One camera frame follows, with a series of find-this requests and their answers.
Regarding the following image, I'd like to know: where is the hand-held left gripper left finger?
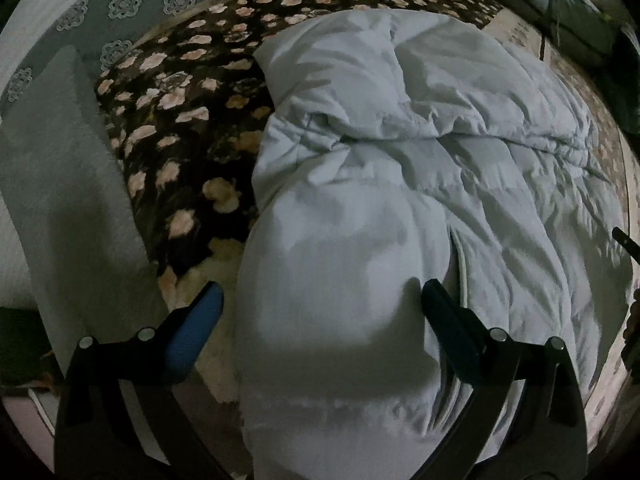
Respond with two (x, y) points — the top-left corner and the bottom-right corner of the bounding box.
(57, 281), (236, 480)

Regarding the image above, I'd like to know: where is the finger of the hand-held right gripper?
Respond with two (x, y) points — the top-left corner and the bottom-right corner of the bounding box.
(612, 227), (640, 261)

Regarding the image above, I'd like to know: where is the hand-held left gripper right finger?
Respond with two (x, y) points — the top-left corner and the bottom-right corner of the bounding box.
(415, 280), (588, 480)

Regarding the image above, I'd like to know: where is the light blue puffer jacket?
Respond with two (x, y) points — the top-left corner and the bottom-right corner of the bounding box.
(235, 7), (633, 480)

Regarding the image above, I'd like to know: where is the dark green cloth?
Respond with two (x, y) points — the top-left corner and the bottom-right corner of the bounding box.
(600, 25), (640, 136)

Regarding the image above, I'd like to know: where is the grey folded towel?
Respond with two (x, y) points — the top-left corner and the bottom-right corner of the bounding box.
(0, 45), (171, 386)

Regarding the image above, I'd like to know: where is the dark floral blanket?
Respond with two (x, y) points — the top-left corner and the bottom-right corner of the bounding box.
(95, 0), (506, 311)

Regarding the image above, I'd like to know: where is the grey-blue folded quilt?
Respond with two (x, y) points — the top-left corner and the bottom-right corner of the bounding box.
(440, 0), (621, 68)

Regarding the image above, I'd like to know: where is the grey patterned mattress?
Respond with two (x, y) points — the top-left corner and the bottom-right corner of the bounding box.
(0, 0), (351, 106)

